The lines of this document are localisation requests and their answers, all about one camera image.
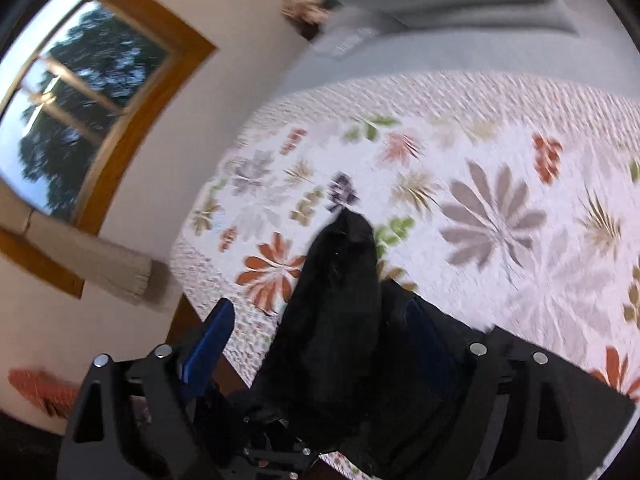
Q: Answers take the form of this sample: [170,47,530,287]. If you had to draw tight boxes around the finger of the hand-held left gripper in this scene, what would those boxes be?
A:
[220,410,322,480]

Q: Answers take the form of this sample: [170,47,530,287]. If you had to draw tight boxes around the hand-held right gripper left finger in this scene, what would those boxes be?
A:
[57,297,236,480]

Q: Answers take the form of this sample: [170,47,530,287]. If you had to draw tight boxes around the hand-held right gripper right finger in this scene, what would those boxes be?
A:
[405,297,637,480]

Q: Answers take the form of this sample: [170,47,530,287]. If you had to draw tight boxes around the black pants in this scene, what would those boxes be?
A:
[227,208,481,480]

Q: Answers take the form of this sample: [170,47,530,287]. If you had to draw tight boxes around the beige curtain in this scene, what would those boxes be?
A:
[22,210,172,307]

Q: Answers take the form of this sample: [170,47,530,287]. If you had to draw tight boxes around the red patterned mat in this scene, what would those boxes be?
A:
[7,367,79,419]

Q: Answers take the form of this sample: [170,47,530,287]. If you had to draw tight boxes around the white floral quilt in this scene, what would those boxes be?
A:
[169,71,640,480]

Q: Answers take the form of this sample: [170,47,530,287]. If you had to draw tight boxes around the wooden framed window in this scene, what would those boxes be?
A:
[0,0,219,299]

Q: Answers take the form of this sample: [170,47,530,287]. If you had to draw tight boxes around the light blue bedsheet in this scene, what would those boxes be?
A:
[272,0,640,111]

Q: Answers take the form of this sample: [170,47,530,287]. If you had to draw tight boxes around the clear plastic bag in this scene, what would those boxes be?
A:
[314,26,377,59]

